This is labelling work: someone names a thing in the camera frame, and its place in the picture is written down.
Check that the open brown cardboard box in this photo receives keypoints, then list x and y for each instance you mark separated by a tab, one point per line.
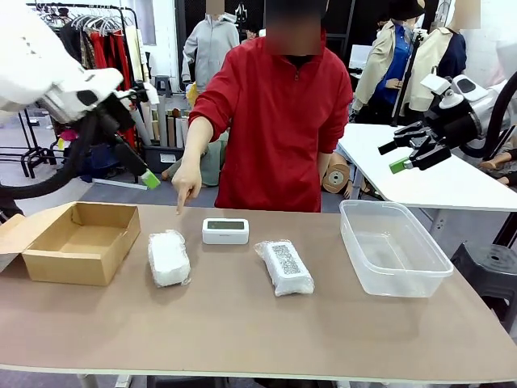
68	266

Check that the person's right hand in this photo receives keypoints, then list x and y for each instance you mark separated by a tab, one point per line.
187	182

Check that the white paper roll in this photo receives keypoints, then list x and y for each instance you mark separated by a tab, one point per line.
185	133

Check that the skin-coloured mannequin limb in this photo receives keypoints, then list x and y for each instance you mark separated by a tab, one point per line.
498	163

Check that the black tripod stand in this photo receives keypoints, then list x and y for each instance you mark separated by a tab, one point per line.
408	77

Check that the black plastic stool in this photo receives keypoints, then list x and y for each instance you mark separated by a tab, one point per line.
488	266

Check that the floor mannequin in grey clothes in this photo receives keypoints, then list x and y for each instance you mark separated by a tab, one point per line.
210	161

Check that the brown paper roll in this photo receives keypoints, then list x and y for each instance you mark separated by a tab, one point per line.
177	127

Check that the mannequin in grey hoodie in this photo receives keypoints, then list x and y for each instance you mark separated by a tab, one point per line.
210	44

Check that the mannequin in beige coat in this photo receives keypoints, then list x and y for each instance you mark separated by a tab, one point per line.
383	68

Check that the unwrapped white digital clock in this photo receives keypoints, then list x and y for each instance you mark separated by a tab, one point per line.
225	231

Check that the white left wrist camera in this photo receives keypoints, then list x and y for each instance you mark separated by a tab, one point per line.
148	94

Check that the person's right forearm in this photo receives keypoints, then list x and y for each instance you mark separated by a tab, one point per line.
200	141

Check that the person in red jacket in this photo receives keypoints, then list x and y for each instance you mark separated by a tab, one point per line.
274	133

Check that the red dress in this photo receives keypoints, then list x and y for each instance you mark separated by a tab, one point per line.
117	52

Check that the bubble-wrapped clock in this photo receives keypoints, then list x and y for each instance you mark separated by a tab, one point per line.
169	260
287	266

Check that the upright grey tube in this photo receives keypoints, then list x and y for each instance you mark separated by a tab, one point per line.
161	121

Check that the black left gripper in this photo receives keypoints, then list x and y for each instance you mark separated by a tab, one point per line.
117	115

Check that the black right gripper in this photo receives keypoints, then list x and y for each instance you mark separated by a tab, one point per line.
456	123

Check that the white work table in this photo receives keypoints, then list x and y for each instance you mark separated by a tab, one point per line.
436	178

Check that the beige paper roll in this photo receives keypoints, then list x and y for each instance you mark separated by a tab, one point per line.
147	121

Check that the black hanging garment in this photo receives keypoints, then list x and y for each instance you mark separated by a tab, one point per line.
72	46

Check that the grey plastic stool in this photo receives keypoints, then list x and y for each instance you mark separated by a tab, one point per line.
162	85

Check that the white monitor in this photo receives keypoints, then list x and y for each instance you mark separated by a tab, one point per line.
359	56

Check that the person's left forearm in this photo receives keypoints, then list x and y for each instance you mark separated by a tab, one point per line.
324	167

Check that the mannequin in cream jacket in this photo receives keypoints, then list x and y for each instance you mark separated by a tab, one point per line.
440	52

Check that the black metal clothes rack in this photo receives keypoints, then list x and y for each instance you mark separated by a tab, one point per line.
133	24

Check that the clear plastic container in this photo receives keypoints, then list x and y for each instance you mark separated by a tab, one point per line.
398	279

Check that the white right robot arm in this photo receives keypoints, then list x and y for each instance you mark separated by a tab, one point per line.
490	117

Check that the white floor strip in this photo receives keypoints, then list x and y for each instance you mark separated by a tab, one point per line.
121	185

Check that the dark grey storage bin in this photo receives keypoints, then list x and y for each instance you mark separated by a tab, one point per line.
163	158

